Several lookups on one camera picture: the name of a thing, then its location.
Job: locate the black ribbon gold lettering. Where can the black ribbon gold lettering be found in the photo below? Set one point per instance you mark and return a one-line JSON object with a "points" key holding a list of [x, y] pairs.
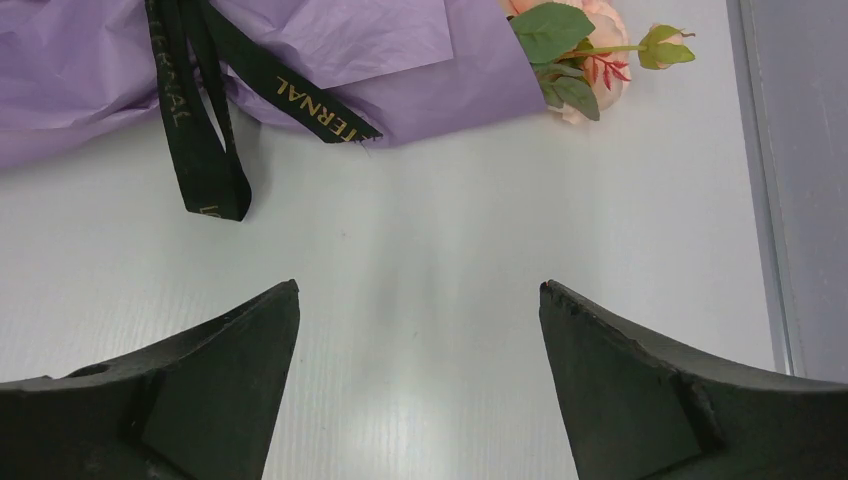
{"points": [[190, 42]]}

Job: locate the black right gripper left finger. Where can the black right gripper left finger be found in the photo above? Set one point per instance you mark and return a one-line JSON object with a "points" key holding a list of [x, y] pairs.
{"points": [[200, 404]]}

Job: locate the aluminium frame rail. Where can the aluminium frame rail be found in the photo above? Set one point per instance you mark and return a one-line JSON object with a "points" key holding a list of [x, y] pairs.
{"points": [[770, 225]]}

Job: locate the purple wrapping paper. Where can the purple wrapping paper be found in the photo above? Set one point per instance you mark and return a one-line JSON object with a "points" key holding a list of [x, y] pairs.
{"points": [[74, 70]]}

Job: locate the pink and yellow flower bouquet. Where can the pink and yellow flower bouquet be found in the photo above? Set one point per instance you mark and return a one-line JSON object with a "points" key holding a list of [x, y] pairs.
{"points": [[580, 53]]}

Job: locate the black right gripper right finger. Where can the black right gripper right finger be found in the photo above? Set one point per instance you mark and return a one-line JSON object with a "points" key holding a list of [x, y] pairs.
{"points": [[637, 404]]}

